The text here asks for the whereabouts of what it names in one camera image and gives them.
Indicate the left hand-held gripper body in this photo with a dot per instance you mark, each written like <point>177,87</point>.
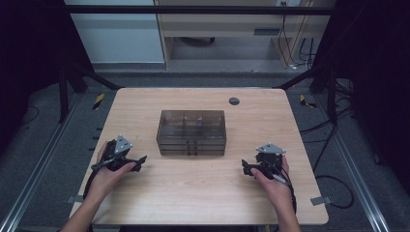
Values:
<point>122,146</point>

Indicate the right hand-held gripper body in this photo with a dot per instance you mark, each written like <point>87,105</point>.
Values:
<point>270,158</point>

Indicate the clear plastic compartment organizer box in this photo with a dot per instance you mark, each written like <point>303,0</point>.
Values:
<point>174,153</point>

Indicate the smoked transparent drawer box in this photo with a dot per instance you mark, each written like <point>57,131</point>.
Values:
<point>191,124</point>

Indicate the person's right hand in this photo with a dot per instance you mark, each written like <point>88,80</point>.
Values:
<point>277,193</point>

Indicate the person's left hand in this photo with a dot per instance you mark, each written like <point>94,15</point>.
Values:
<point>103,180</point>

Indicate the yellow black striped tape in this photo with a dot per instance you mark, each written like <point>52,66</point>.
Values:
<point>304,101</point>
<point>98,101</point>

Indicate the black metal stand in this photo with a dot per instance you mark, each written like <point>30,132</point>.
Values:
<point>330,93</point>
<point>64,93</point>

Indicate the white cabinet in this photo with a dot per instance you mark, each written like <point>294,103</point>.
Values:
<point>119,38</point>

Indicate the dark curtain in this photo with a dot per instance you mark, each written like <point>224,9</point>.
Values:
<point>29,48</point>
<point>377,64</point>

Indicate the grey metal table bracket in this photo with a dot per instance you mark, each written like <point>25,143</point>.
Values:
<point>320,201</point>
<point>74,199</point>

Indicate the aluminium floor rail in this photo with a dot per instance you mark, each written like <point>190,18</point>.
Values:
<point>354,167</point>
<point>35,167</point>

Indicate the black horizontal frame bar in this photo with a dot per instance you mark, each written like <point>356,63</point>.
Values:
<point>193,10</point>

